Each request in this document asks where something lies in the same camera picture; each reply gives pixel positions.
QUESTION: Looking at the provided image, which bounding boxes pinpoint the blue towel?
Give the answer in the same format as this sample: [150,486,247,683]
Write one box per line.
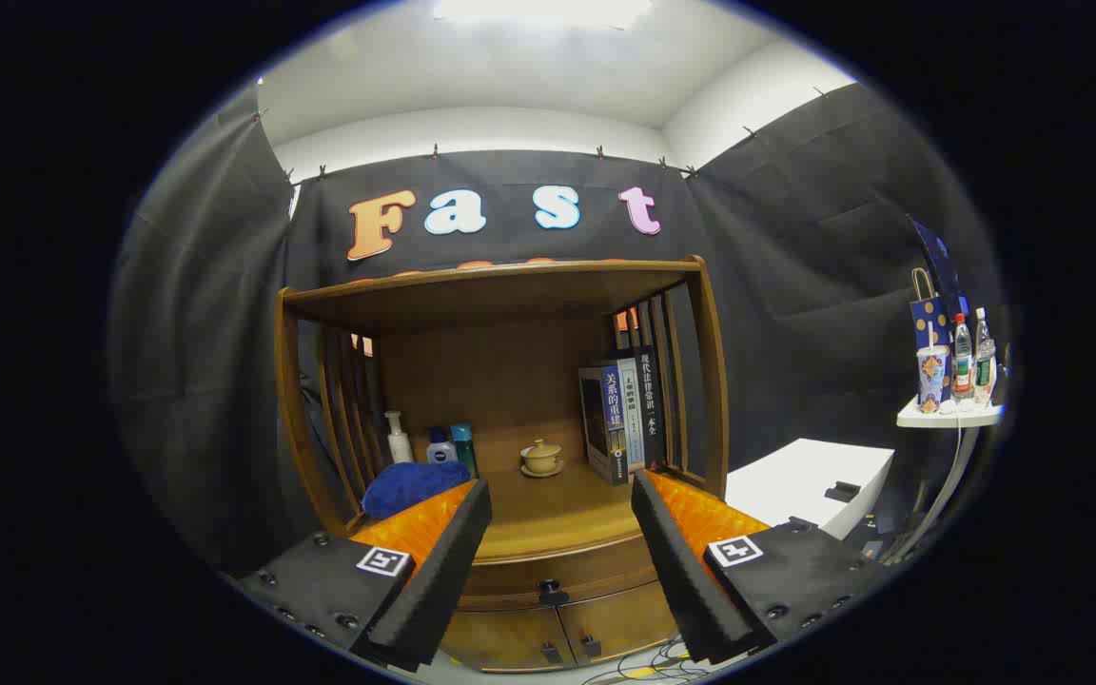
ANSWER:
[362,461,473,520]

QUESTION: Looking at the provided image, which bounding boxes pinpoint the black computer tower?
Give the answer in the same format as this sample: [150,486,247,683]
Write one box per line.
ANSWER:
[843,514,903,564]

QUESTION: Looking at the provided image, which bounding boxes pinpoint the water bottle red label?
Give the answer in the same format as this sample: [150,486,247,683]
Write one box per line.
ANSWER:
[952,314,974,401]

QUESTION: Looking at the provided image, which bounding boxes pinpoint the wooden countertop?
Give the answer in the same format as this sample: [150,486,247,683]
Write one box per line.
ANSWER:
[350,440,709,564]

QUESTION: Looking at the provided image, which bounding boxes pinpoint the beige lidded teacup with saucer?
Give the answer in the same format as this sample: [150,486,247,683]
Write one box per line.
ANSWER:
[520,439,565,478]

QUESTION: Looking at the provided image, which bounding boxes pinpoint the wooden cabinet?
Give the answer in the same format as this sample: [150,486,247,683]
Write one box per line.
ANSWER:
[274,255,730,673]

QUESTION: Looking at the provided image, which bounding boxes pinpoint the large blue dotted gift bag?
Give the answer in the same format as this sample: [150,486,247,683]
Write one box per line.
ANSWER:
[908,215,969,320]

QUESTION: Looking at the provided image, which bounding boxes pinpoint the white side table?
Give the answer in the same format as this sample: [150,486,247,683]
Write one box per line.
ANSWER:
[881,395,1006,567]

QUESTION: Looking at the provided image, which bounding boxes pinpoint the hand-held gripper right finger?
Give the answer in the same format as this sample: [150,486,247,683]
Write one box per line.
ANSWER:
[631,469,891,665]

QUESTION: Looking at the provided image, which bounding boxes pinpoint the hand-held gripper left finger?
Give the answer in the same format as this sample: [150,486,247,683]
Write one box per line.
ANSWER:
[234,479,494,673]

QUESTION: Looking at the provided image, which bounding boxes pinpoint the book with pale spine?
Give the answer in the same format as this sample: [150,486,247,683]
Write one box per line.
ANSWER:
[619,371,647,472]

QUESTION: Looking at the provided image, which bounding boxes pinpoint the white pump bottle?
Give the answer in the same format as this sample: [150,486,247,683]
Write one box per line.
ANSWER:
[385,411,414,465]

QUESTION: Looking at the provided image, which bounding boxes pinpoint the ceiling light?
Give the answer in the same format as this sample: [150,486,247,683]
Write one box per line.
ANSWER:
[432,0,654,29]

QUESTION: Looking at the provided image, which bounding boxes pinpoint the floor cables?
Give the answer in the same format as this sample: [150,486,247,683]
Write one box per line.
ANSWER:
[586,637,713,684]

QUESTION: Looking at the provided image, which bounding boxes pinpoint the patterned paper cup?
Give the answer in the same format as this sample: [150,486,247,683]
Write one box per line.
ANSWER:
[917,344,949,415]

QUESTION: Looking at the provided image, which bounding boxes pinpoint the wooden drawer with black knob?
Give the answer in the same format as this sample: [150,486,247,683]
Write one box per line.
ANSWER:
[458,535,661,612]

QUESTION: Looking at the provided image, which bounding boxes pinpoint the wooden cabinet door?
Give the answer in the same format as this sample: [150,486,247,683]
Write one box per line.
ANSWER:
[558,582,680,664]
[440,609,576,673]

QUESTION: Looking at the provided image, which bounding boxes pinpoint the teal bottle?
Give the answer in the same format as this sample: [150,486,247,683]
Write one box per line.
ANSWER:
[450,423,480,479]

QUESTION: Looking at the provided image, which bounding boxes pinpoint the book with blue spine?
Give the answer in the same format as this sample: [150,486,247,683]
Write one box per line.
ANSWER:
[578,364,633,486]

